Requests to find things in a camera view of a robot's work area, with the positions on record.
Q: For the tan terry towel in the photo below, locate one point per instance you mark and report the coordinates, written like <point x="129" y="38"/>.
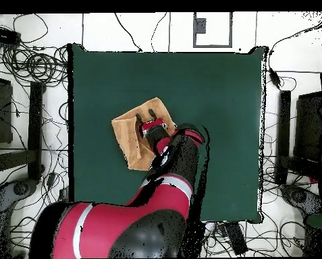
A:
<point x="125" y="135"/>

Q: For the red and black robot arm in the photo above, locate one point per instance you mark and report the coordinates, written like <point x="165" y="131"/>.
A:
<point x="109" y="229"/>

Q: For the dark green table cloth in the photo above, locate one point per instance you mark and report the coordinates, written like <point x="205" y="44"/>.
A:
<point x="217" y="108"/>

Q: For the small grey square plate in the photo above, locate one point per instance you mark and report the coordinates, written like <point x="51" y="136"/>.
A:
<point x="201" y="25"/>

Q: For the black stand base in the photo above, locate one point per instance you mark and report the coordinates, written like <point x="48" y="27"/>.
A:
<point x="284" y="135"/>
<point x="36" y="129"/>

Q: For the black box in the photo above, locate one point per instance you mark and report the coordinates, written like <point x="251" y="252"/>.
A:
<point x="2" y="113"/>
<point x="309" y="126"/>

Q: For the black power strip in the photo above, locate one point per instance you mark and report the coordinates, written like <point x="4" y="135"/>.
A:
<point x="236" y="238"/>
<point x="4" y="36"/>

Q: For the dark grey tripod base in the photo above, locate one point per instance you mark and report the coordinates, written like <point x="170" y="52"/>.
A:
<point x="298" y="197"/>
<point x="4" y="199"/>

